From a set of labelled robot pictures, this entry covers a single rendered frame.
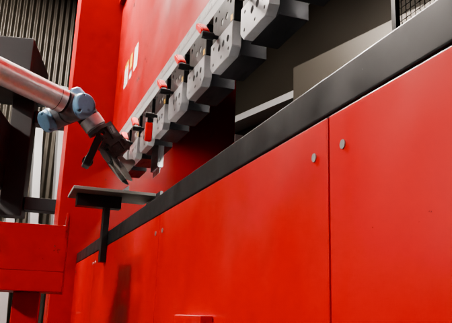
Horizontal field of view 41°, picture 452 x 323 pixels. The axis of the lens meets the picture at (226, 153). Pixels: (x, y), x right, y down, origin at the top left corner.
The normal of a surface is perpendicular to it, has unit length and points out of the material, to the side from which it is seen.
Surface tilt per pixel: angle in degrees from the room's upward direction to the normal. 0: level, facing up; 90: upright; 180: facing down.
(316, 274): 90
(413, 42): 90
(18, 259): 90
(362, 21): 90
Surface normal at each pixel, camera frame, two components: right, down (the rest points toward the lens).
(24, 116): 0.13, -0.25
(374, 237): -0.94, -0.12
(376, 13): -0.83, -0.17
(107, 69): 0.34, -0.23
